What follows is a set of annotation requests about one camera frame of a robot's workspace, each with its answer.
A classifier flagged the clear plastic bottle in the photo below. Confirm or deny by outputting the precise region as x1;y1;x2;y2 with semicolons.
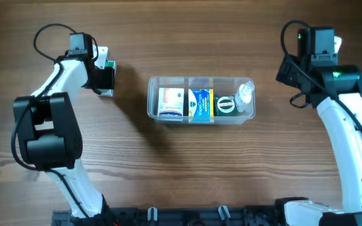
234;81;255;112

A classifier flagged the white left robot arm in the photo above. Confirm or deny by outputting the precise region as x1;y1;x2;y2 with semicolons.
12;33;116;225

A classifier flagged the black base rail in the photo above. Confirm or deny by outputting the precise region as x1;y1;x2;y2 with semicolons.
52;200;362;226

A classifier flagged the clear plastic container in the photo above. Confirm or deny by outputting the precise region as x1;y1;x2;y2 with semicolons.
147;76;256;125

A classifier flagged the green Zam-Buk ointment box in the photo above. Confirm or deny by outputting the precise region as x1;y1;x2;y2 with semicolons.
214;96;238;117

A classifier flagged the white Panadol box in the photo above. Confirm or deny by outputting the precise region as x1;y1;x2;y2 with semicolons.
97;61;116;97

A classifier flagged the blue VapoDrops box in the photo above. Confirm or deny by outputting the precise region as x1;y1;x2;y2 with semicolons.
188;89;214;124

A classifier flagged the white Hansaplast box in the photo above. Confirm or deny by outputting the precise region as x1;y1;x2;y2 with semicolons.
158;87;184;121

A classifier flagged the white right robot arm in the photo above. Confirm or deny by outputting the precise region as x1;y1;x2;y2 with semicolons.
276;24;362;225

